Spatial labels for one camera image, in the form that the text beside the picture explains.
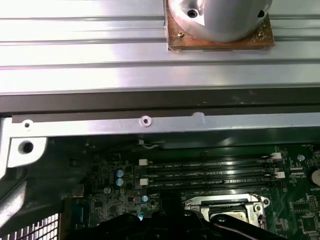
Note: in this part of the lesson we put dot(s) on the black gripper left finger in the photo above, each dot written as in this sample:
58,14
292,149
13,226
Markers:
130,227

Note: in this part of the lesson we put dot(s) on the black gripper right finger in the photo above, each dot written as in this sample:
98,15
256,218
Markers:
225,230

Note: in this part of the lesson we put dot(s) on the metal socket cover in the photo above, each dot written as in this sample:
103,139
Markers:
255,215

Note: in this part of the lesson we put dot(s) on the thin metal locking lever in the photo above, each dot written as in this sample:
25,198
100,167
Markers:
261,221

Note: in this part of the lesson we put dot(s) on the CPU socket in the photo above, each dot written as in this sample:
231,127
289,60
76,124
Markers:
195,207

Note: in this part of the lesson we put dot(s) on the black RAM slot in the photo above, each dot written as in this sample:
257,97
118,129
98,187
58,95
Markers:
200,160
225,188
200,170
200,179

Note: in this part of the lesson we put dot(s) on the silver blue round capacitor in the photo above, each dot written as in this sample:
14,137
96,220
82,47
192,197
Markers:
119,173
120,181

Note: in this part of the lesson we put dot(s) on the green motherboard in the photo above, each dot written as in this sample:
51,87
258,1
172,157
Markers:
295,200

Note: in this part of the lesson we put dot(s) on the silver coin battery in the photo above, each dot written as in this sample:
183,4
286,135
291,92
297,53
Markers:
315,176

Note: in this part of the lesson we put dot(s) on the black PC case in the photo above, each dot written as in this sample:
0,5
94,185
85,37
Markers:
100,100

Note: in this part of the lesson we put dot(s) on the square brown base plate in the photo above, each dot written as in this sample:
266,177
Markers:
180,42

